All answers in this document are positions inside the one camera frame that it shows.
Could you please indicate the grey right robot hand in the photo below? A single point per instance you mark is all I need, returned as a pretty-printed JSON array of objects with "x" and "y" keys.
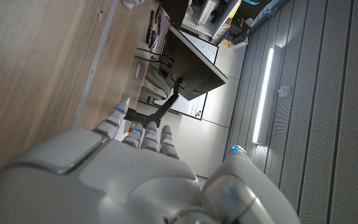
[{"x": 110, "y": 180}]

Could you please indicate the beige hanging jacket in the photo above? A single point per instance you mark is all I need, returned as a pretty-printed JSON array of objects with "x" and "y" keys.
[{"x": 155, "y": 82}]

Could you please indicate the pink sticky note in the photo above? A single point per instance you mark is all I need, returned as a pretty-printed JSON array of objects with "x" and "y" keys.
[{"x": 137, "y": 70}]

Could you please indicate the grey tape outline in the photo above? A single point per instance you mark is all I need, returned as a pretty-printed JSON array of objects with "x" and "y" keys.
[{"x": 95, "y": 62}]

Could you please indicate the computer monitor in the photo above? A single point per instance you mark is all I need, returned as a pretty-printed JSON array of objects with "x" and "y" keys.
[{"x": 191, "y": 65}]

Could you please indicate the ceiling light strip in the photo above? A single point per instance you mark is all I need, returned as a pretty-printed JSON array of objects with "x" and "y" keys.
[{"x": 262, "y": 96}]

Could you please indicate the white crumpled bag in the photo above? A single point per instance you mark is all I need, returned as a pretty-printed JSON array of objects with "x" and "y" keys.
[{"x": 130, "y": 3}]

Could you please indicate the cardboard box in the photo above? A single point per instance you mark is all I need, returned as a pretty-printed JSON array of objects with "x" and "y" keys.
[{"x": 224, "y": 29}]

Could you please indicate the white shelf cabinet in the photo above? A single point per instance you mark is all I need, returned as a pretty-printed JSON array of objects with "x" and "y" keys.
[{"x": 210, "y": 15}]

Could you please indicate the white ceiling sensor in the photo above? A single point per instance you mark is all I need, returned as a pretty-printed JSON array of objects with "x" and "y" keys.
[{"x": 284, "y": 91}]

